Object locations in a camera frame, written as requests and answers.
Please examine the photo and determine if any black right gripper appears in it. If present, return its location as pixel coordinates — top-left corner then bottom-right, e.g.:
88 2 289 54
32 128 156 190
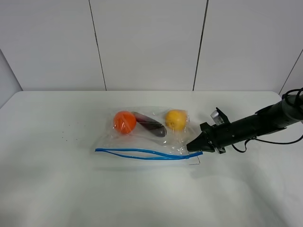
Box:
187 122 233 154

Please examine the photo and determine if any clear zip bag blue seal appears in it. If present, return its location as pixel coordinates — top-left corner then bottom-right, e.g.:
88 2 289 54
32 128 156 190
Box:
93 106 202 165

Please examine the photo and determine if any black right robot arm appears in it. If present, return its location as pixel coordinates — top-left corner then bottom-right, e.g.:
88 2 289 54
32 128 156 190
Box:
187 89 303 154

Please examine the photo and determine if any yellow pear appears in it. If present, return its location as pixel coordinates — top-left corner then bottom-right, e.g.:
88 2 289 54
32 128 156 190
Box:
165 109 187 131

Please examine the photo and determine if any purple eggplant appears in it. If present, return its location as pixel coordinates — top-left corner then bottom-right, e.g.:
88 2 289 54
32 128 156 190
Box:
132 112 167 138

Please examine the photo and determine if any orange fruit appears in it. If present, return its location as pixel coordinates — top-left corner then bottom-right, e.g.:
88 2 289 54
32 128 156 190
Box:
113 111 137 134

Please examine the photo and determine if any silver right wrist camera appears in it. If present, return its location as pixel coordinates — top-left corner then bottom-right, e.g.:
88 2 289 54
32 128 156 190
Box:
211 107 230 125

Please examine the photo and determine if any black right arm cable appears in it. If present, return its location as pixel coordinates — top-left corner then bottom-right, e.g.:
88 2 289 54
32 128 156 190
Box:
231 87 303 153

